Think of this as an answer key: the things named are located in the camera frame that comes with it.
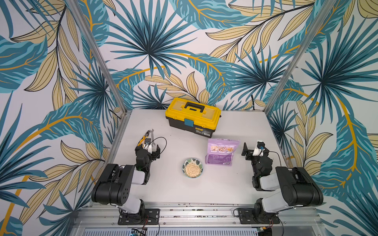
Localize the purple oats bag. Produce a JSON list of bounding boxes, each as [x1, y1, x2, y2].
[[205, 138, 240, 166]]

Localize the green leaf pattern bowl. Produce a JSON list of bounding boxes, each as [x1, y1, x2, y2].
[[182, 158, 203, 179]]

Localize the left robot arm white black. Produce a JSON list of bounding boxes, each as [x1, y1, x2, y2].
[[91, 143, 160, 216]]

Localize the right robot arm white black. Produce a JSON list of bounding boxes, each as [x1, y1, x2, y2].
[[237, 142, 324, 225]]

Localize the oats in bowl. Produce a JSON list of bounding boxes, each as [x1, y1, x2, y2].
[[185, 163, 201, 178]]

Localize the yellow black pliers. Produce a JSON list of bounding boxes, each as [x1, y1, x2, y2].
[[137, 130, 150, 146]]

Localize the silver wrench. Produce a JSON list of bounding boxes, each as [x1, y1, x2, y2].
[[149, 129, 155, 144]]

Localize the yellow black toolbox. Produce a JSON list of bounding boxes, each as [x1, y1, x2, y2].
[[165, 98, 221, 138]]

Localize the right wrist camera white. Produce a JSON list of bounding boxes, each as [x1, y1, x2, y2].
[[253, 140, 265, 156]]

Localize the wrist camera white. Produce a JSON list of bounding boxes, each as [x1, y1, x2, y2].
[[253, 140, 265, 156], [143, 138, 157, 153]]

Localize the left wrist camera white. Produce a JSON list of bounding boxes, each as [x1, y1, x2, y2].
[[143, 138, 157, 153]]

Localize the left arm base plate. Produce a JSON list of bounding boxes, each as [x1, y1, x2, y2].
[[118, 208, 160, 226]]

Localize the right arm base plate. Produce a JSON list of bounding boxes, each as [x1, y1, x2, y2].
[[233, 208, 280, 226]]

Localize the aluminium rail frame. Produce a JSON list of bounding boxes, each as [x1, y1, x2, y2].
[[70, 203, 327, 236]]

